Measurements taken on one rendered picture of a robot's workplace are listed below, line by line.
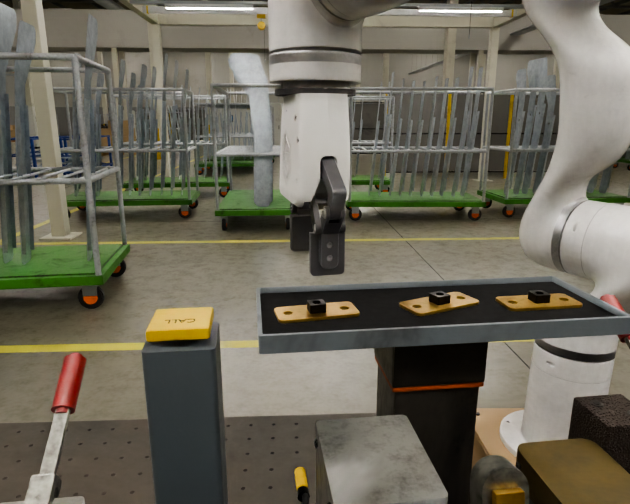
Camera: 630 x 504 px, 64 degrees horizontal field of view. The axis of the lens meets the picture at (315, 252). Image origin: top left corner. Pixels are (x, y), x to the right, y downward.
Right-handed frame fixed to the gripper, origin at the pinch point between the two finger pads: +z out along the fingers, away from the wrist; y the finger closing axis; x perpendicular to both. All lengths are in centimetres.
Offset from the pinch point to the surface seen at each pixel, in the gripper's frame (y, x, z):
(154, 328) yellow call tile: 0.2, -15.9, 6.6
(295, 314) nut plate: 0.6, -2.2, 6.3
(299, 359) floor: -219, 44, 122
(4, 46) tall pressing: -390, -138, -65
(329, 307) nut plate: -0.5, 1.7, 6.2
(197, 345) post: 0.6, -12.0, 8.6
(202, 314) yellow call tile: -2.4, -11.3, 6.6
